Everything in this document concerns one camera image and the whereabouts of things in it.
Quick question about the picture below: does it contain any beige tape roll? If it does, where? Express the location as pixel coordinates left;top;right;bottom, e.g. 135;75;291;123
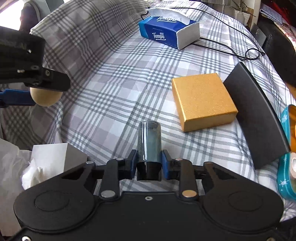
289;152;296;179

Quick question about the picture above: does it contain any black clear cylindrical bottle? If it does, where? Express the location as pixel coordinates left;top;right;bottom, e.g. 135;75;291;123
137;120;162;182

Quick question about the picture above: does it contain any green handled beige makeup sponge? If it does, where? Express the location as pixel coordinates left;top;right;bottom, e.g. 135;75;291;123
30;87;63;107

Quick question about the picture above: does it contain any black box lid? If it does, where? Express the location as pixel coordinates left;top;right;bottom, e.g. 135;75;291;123
223;62;290;169

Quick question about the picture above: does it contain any black leather sofa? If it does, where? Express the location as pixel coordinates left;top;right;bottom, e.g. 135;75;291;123
250;15;296;87

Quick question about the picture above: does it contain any grey plaid bed sheet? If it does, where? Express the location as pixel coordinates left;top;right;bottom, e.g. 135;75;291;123
0;0;296;223

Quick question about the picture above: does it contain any gold gift box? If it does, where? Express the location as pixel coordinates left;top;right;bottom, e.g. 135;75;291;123
171;73;238;132

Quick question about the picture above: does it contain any gold teal metal tray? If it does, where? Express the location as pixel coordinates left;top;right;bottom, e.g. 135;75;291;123
277;104;295;201

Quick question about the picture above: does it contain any blue Tempo tissue box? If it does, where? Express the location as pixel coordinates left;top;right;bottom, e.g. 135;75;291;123
138;8;200;50

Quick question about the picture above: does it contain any white box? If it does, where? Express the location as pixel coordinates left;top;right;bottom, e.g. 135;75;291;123
31;143;87;181

